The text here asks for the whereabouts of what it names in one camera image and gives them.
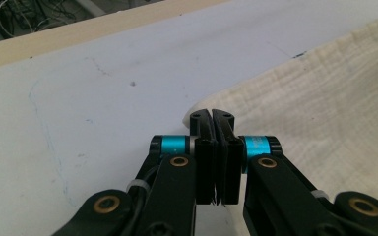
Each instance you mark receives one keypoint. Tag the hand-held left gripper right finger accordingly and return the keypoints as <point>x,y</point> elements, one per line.
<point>229,160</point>

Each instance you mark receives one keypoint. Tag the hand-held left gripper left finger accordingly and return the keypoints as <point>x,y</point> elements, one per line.
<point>205,157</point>

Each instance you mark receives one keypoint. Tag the cream muslin cloth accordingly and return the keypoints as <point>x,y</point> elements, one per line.
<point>311,131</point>

